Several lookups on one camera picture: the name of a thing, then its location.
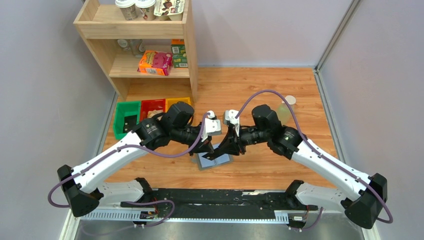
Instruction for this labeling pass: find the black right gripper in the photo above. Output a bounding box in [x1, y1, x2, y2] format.
[217, 123, 270, 156]

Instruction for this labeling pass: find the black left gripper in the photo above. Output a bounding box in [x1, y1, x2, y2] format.
[171, 124, 214, 157]

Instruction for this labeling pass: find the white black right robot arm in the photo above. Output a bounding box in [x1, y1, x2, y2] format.
[204, 104, 388, 229]

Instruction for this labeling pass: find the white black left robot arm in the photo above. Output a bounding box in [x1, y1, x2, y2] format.
[47, 101, 221, 217]

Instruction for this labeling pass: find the black card in green bin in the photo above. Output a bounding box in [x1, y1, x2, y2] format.
[122, 115, 138, 134]

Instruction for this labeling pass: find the yellow plastic bin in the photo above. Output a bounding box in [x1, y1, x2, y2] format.
[165, 97, 192, 111]

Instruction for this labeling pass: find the red plastic bin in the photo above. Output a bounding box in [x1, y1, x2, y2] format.
[139, 98, 166, 122]

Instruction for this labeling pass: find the green plastic bin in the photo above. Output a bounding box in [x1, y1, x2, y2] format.
[112, 101, 142, 140]

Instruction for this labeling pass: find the orange pink snack box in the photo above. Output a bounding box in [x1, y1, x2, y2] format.
[138, 50, 173, 76]

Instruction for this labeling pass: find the green carton box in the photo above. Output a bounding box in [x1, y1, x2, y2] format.
[171, 39, 188, 69]

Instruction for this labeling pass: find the green liquid bottle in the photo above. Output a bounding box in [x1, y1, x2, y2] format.
[276, 95, 297, 125]

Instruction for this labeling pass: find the wooden shelf unit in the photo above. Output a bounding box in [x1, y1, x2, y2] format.
[74, 0, 198, 102]

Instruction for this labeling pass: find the clear glass jar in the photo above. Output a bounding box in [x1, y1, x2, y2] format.
[129, 39, 146, 58]

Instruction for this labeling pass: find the chocolate pudding pack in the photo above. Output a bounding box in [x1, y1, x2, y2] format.
[154, 0, 186, 21]

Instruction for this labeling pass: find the white lid paper cup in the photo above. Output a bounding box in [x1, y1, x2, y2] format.
[114, 0, 138, 21]

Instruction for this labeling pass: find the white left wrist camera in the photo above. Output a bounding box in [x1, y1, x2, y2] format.
[200, 110, 222, 142]

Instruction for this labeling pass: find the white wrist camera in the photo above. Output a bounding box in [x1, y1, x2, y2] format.
[223, 109, 240, 137]
[200, 110, 222, 142]

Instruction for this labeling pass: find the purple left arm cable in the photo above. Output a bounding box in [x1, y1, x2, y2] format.
[47, 111, 213, 228]

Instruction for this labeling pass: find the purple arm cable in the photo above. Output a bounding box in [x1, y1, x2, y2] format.
[47, 111, 213, 228]
[234, 89, 394, 232]

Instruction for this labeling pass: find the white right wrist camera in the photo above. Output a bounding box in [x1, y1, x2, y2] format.
[223, 109, 240, 137]

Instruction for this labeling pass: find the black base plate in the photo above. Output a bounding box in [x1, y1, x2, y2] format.
[138, 188, 318, 220]

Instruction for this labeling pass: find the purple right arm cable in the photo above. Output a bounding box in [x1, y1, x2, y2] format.
[234, 89, 394, 232]

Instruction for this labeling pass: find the aluminium frame rail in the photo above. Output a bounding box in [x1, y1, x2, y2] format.
[59, 186, 382, 240]

